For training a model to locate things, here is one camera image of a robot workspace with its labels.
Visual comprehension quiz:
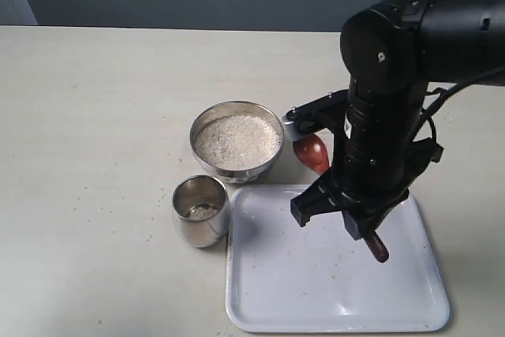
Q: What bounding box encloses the steel bowl of rice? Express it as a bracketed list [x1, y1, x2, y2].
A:
[189, 101, 285, 184]

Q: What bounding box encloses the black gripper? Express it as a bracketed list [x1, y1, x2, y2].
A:
[290, 80, 428, 240]

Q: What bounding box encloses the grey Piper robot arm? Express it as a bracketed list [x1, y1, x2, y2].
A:
[285, 0, 504, 240]

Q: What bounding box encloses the white plastic tray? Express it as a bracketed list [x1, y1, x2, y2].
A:
[226, 185, 451, 333]

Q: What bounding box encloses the steel cup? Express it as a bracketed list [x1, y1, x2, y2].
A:
[172, 174, 231, 249]

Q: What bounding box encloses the dark red wooden spoon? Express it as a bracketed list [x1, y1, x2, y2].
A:
[292, 134, 389, 263]

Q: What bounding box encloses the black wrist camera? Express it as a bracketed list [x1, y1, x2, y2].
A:
[282, 89, 348, 141]

